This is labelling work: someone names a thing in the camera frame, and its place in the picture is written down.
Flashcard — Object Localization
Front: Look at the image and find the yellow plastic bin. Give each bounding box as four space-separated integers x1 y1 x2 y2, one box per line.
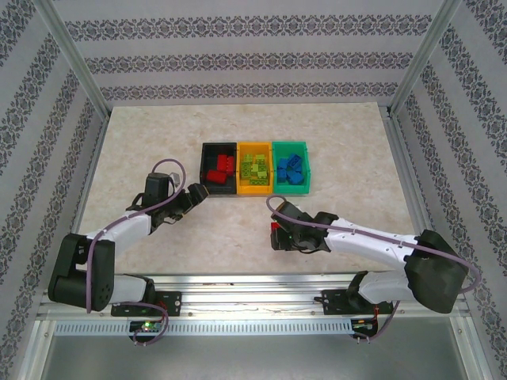
235 141 276 197

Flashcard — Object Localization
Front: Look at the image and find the aluminium frame post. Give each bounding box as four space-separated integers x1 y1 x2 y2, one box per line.
387 0 467 118
32 0 112 119

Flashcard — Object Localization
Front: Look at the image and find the aluminium side rail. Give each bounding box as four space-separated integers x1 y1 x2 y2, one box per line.
381 104 471 314
37 115 111 317

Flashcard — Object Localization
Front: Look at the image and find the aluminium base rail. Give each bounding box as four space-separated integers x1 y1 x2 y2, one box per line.
37 272 471 320

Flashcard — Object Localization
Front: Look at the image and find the green plastic bin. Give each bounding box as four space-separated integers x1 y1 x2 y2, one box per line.
271 140 311 196

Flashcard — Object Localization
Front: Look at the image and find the grey metal shelf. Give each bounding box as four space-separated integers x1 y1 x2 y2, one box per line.
23 334 489 380

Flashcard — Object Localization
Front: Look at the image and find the purple cable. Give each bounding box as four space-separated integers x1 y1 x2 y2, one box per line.
86 158 188 348
265 195 482 344

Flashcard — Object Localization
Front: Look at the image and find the slotted grey cable duct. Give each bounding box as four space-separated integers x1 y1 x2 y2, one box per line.
52 317 354 337

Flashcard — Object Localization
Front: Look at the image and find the small circuit board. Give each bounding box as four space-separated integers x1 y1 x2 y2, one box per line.
352 317 378 332
128 320 164 334

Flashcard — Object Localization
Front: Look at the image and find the black plastic bin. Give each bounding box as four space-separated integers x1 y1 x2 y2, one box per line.
200 142 240 196

